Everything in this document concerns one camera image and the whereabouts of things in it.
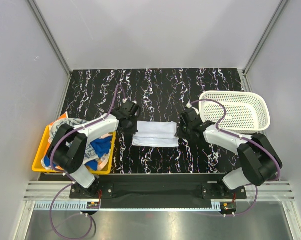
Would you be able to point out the yellow plastic bin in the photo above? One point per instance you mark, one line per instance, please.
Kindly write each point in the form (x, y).
(37, 166)

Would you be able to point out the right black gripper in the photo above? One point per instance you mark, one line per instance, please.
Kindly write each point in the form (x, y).
(179, 133)

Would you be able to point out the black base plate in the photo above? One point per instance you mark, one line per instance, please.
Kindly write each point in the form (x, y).
(147, 192)

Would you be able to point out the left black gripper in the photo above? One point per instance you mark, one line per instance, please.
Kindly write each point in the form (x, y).
(133, 130)

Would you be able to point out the orange towel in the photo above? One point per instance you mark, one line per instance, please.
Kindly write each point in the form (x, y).
(63, 116)

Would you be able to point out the blue patterned grey towel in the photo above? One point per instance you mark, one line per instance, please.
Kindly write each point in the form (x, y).
(90, 158)

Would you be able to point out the white slotted cable duct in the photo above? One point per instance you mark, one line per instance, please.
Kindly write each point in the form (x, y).
(67, 205)

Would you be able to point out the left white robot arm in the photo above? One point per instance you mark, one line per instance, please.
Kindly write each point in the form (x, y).
(68, 147)

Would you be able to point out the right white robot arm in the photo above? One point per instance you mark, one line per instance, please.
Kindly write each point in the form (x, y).
(259, 161)

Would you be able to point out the white perforated basket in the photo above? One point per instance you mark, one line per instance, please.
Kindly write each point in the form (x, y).
(240, 112)

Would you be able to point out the pink white towel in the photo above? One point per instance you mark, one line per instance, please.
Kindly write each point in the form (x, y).
(102, 161)

